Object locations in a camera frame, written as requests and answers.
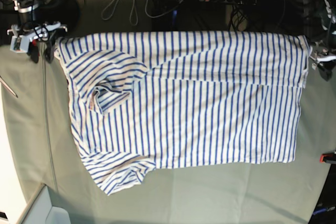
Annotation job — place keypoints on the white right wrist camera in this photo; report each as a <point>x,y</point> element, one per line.
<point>19,44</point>

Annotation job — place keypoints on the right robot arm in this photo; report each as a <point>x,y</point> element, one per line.
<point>36,26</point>

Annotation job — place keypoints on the green table cloth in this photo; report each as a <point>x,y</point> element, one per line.
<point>37,148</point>

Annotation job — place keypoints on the blue white striped t-shirt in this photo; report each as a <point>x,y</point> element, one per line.
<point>164,100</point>

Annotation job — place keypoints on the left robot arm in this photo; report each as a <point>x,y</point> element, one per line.
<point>325,11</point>

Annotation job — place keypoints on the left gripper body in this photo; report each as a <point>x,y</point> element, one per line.
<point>323,59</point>

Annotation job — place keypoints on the grey metal rod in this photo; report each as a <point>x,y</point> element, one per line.
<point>7,87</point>

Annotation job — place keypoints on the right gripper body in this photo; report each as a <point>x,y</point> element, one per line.
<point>46,33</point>

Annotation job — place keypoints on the white plastic container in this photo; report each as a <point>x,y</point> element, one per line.
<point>40,210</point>

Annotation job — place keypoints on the red black right clamp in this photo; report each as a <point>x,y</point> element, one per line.
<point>329,158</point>

